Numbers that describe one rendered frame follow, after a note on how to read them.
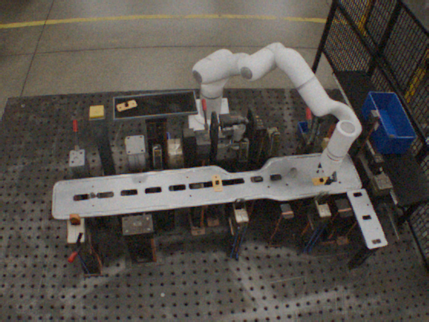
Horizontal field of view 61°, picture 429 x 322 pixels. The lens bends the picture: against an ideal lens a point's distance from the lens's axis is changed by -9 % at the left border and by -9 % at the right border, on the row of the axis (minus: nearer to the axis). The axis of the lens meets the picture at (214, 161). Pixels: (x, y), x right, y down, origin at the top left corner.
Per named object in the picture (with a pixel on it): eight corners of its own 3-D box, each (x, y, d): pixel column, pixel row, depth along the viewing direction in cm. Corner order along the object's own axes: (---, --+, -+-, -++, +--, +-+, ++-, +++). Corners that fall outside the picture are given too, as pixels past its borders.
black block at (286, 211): (268, 251, 186) (282, 223, 163) (263, 232, 192) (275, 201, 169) (284, 249, 188) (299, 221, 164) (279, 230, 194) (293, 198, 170)
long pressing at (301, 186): (51, 226, 154) (50, 224, 152) (54, 180, 167) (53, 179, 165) (364, 189, 176) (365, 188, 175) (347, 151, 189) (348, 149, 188)
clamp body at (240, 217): (224, 261, 182) (232, 227, 154) (219, 237, 189) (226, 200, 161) (243, 257, 183) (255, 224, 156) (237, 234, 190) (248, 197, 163)
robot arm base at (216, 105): (194, 99, 230) (194, 77, 215) (226, 100, 231) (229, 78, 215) (192, 125, 220) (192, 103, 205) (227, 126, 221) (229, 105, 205)
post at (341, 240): (337, 245, 190) (358, 218, 167) (331, 226, 196) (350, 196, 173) (348, 243, 191) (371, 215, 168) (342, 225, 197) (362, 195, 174)
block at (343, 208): (319, 247, 189) (338, 219, 167) (312, 227, 196) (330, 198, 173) (336, 243, 191) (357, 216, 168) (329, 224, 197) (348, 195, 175)
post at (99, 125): (103, 177, 204) (88, 120, 169) (103, 165, 208) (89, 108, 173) (116, 176, 205) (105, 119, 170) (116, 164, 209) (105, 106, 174)
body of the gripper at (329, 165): (323, 142, 161) (316, 159, 170) (332, 162, 155) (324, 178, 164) (339, 141, 162) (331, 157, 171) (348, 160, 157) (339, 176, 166)
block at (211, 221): (208, 226, 192) (212, 195, 169) (204, 203, 199) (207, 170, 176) (219, 225, 193) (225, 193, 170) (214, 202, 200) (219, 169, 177)
